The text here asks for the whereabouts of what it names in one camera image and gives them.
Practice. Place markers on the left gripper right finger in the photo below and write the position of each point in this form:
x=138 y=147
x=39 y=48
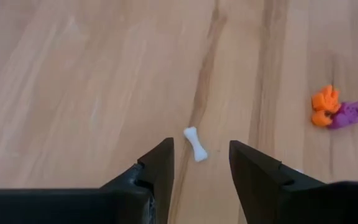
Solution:
x=306 y=205

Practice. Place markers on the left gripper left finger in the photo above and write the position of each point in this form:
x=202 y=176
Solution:
x=73 y=208

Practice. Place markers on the orange toy skeleton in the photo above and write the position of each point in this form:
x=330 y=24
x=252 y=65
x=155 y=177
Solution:
x=323 y=104

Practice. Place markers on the white toy bone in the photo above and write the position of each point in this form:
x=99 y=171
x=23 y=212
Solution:
x=195 y=144

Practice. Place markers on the purple toy skeleton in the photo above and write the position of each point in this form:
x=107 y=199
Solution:
x=348 y=113

